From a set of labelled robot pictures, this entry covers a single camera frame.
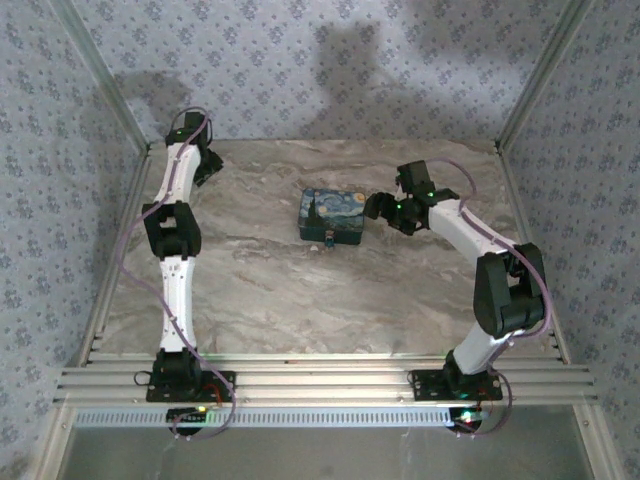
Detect floral patterned backdrop cloth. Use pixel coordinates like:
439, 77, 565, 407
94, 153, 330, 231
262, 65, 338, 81
0, 0, 640, 480

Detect aluminium extrusion crossbar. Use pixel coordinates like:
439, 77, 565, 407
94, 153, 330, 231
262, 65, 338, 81
53, 353, 599, 404

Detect small controller circuit board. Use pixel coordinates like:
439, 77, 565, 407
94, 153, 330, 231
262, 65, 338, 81
166, 406, 210, 427
448, 406, 490, 430

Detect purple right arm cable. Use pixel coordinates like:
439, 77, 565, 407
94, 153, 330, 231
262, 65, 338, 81
430, 157, 554, 441

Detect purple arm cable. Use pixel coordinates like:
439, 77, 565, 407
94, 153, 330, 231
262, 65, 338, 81
430, 157, 554, 441
115, 105, 239, 442

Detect aluminium frame post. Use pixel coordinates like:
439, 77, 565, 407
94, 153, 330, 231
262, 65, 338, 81
48, 0, 156, 157
494, 0, 599, 156

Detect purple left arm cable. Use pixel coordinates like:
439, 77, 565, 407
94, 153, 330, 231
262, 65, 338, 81
115, 105, 239, 442

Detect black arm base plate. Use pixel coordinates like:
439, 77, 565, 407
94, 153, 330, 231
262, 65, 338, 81
411, 369, 504, 402
146, 370, 237, 403

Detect aluminium table side rail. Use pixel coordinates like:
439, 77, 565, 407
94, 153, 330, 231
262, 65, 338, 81
73, 144, 156, 367

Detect slotted grey cable duct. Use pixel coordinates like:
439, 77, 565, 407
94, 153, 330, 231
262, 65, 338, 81
73, 406, 476, 430

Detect aluminium frame leg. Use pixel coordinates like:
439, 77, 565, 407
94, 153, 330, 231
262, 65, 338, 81
572, 403, 616, 480
30, 404, 77, 480

